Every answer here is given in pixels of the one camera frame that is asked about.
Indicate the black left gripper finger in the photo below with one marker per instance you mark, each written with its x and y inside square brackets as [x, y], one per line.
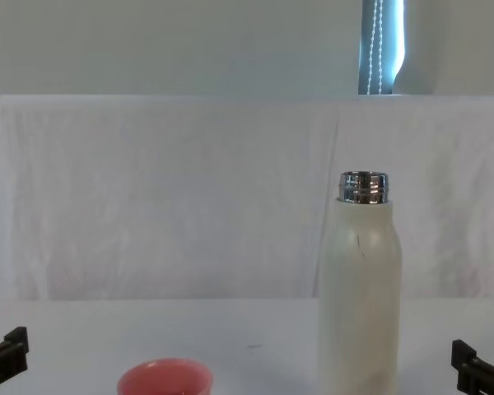
[15, 347]

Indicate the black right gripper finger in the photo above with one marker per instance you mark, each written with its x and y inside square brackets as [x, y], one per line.
[466, 366]

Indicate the cream vacuum bottle steel neck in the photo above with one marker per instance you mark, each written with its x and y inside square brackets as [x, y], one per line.
[360, 296]

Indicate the pink cup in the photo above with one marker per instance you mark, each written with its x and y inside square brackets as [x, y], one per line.
[164, 378]

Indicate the white table cloth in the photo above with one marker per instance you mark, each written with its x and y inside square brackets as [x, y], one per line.
[247, 325]

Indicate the white draped cloth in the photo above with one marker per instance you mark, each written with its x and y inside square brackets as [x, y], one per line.
[189, 197]

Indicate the white curtain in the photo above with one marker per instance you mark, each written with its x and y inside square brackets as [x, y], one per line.
[457, 45]
[169, 45]

